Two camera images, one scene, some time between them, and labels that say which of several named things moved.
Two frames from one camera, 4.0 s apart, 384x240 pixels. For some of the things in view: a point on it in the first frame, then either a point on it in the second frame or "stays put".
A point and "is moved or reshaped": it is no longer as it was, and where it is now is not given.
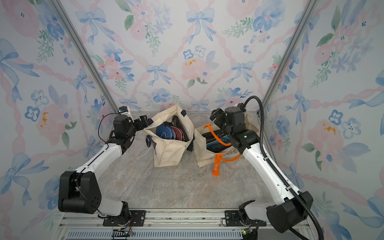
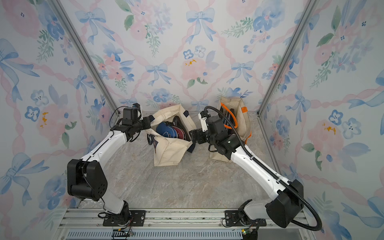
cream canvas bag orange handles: (204, 158) is moved or reshaped
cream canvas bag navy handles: (168, 152) stays put
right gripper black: (215, 114) -> (195, 132)
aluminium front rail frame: (163, 225) stays put
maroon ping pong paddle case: (179, 132) stays put
